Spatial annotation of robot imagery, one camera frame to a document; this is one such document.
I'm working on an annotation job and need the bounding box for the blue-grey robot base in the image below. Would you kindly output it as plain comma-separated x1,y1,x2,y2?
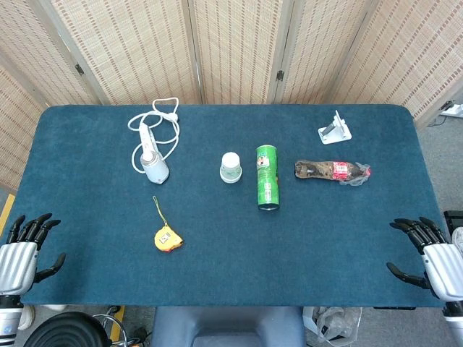
150,306,307,347

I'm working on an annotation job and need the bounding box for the white paper cup stack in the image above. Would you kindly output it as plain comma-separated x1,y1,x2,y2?
218,152,243,184

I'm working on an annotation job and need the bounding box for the bamboo folding screen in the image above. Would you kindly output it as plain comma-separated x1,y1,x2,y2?
0,0,463,192

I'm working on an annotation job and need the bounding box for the green chips can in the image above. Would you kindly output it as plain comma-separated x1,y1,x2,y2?
255,144,282,212

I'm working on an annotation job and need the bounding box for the clear plastic bag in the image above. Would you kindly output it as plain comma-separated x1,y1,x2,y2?
313,307,362,343

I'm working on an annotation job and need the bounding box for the blue table cloth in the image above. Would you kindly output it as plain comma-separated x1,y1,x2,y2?
20,104,446,308

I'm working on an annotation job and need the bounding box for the white phone stand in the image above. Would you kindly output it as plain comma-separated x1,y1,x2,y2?
318,110,353,145

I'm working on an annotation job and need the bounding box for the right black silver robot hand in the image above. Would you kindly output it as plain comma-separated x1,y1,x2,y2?
386,216,463,304

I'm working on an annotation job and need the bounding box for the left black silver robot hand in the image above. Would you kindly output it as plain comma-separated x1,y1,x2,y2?
0,213,67,296

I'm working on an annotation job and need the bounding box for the black round stool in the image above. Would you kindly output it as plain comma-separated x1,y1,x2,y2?
25,306,128,347

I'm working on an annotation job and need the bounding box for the yellow tape measure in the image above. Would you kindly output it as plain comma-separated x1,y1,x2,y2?
151,195,184,253

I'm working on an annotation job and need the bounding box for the black box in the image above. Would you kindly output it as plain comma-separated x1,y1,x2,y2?
443,210,463,232

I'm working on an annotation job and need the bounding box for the white power cable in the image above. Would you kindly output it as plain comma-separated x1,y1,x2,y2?
127,98,181,174

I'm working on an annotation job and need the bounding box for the crushed cola bottle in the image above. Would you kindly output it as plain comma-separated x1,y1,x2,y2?
294,160,373,187

